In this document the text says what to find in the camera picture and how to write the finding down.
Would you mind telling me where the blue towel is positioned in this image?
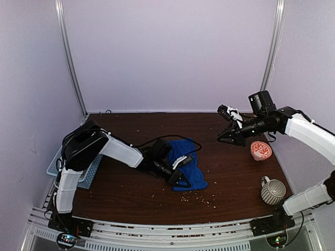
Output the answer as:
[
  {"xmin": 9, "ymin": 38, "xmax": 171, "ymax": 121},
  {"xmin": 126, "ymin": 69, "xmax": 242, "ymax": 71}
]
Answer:
[{"xmin": 167, "ymin": 139, "xmax": 208, "ymax": 192}]

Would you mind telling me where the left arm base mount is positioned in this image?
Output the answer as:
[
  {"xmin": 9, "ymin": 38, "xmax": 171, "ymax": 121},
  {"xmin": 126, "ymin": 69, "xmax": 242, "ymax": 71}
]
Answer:
[{"xmin": 48, "ymin": 218, "xmax": 93, "ymax": 249}]

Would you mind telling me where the light blue plastic basket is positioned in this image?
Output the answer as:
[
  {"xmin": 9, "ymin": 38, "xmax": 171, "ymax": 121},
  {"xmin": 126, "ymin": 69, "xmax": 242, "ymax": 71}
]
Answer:
[{"xmin": 46, "ymin": 149, "xmax": 103, "ymax": 189}]

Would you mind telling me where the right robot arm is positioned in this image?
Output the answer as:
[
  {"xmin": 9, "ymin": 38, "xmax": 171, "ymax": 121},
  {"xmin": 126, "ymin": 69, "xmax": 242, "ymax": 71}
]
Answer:
[{"xmin": 216, "ymin": 90, "xmax": 334, "ymax": 231}]

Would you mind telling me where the left aluminium frame post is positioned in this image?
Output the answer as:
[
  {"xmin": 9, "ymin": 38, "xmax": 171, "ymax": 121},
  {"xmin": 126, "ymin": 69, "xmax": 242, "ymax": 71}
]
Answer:
[{"xmin": 54, "ymin": 0, "xmax": 88, "ymax": 117}]

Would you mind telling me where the aluminium frame post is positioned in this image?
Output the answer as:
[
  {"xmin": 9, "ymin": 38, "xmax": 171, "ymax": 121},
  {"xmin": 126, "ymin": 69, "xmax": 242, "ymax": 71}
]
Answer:
[
  {"xmin": 260, "ymin": 0, "xmax": 286, "ymax": 91},
  {"xmin": 54, "ymin": 0, "xmax": 88, "ymax": 117}
]

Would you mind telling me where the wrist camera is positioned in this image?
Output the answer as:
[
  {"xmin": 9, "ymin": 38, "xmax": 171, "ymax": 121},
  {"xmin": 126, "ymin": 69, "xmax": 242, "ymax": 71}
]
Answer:
[
  {"xmin": 172, "ymin": 155, "xmax": 194, "ymax": 170},
  {"xmin": 217, "ymin": 105, "xmax": 243, "ymax": 129}
]

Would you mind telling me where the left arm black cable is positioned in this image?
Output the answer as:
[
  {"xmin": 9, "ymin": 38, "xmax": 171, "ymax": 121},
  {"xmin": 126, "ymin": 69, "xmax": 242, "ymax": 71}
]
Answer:
[{"xmin": 136, "ymin": 134, "xmax": 203, "ymax": 157}]

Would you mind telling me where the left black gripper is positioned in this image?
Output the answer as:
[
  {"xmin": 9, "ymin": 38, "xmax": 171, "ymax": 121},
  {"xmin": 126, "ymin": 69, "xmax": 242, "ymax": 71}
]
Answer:
[{"xmin": 152, "ymin": 158, "xmax": 191, "ymax": 188}]

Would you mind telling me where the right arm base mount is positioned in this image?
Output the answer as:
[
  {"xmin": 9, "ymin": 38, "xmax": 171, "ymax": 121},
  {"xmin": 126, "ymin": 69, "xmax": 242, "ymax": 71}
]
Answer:
[{"xmin": 250, "ymin": 215, "xmax": 295, "ymax": 249}]

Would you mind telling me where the right aluminium frame post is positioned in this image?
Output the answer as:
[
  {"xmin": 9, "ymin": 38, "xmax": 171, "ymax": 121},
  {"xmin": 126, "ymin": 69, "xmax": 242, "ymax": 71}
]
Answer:
[{"xmin": 260, "ymin": 0, "xmax": 286, "ymax": 91}]

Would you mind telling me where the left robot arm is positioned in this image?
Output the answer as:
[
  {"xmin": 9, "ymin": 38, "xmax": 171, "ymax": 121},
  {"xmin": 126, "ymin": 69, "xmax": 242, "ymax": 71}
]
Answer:
[{"xmin": 53, "ymin": 121, "xmax": 191, "ymax": 232}]

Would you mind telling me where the front aluminium rail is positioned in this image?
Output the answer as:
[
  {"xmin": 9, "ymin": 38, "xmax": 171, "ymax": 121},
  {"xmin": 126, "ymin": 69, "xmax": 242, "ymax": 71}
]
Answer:
[{"xmin": 26, "ymin": 206, "xmax": 315, "ymax": 251}]

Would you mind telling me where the grey striped mug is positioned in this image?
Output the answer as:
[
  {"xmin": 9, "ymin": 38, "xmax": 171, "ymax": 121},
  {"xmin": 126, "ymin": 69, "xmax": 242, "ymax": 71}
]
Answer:
[{"xmin": 261, "ymin": 176, "xmax": 286, "ymax": 206}]

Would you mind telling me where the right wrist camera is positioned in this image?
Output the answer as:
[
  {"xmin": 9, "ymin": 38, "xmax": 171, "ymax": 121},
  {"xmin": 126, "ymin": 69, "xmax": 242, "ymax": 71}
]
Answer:
[{"xmin": 217, "ymin": 105, "xmax": 243, "ymax": 129}]

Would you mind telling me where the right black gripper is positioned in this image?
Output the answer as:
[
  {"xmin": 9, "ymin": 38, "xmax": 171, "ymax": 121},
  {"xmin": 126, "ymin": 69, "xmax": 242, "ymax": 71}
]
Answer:
[{"xmin": 216, "ymin": 114, "xmax": 268, "ymax": 147}]

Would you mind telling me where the orange white patterned bowl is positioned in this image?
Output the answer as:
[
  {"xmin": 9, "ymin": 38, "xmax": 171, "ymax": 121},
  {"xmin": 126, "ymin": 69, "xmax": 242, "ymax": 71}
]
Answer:
[{"xmin": 250, "ymin": 141, "xmax": 272, "ymax": 161}]

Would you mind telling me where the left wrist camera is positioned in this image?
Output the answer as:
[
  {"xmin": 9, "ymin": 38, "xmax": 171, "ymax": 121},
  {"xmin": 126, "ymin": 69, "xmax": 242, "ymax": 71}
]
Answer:
[{"xmin": 172, "ymin": 155, "xmax": 194, "ymax": 170}]

